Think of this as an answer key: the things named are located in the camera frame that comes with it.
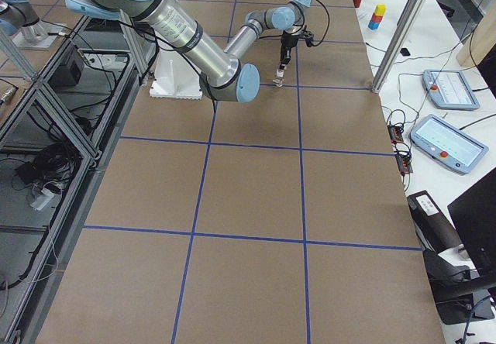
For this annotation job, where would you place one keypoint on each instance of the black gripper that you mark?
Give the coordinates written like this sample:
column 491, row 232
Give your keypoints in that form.
column 288, row 42

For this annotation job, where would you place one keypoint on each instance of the white brass PPR pipe fitting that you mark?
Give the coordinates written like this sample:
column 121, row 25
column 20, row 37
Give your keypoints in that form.
column 278, row 82

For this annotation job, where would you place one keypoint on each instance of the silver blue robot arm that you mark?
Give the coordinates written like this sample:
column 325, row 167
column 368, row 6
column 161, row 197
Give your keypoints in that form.
column 223, row 76

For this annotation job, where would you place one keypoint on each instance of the blue wooden block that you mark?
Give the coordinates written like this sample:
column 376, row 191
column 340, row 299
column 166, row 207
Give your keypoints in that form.
column 372, row 25

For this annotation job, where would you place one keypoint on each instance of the yellow wooden block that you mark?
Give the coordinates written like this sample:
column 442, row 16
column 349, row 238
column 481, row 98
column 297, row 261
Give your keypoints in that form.
column 380, row 10

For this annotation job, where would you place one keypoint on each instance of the red wooden block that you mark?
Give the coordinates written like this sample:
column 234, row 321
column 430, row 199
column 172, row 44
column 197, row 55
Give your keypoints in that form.
column 376, row 19

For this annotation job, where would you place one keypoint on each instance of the small black puck device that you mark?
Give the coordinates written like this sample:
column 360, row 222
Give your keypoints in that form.
column 404, row 52

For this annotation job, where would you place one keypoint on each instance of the orange circuit board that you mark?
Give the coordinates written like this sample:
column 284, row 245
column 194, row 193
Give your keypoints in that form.
column 402, row 151

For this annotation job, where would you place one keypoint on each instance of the brown paper table cover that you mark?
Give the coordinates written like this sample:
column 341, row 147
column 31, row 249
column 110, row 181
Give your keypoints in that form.
column 282, row 220

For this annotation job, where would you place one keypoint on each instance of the far blue teach pendant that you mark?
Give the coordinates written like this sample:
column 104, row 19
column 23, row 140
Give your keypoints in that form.
column 449, row 90

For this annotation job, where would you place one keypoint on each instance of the blue teach pendant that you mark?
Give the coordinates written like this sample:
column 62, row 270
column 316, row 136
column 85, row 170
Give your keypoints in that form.
column 447, row 144
column 449, row 90

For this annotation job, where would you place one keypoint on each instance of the wooden board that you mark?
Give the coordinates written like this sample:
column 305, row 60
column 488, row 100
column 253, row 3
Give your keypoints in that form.
column 481, row 41

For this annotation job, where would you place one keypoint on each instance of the near blue teach pendant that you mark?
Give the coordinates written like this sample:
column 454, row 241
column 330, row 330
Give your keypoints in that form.
column 447, row 144

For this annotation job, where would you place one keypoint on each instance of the black monitor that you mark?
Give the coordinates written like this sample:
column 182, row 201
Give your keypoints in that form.
column 473, row 215

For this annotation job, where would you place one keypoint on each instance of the black monitor stand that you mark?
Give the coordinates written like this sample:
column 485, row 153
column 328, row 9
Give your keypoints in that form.
column 460, row 293

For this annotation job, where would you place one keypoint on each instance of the wrist black camera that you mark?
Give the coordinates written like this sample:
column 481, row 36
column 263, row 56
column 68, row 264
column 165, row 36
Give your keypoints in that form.
column 308, row 37

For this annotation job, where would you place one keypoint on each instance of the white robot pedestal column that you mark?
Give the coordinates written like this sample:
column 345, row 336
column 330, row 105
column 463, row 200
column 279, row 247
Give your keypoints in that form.
column 174, row 78

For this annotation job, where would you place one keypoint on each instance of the aluminium frame post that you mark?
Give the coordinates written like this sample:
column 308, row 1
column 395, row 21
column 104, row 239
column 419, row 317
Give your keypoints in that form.
column 407, row 19

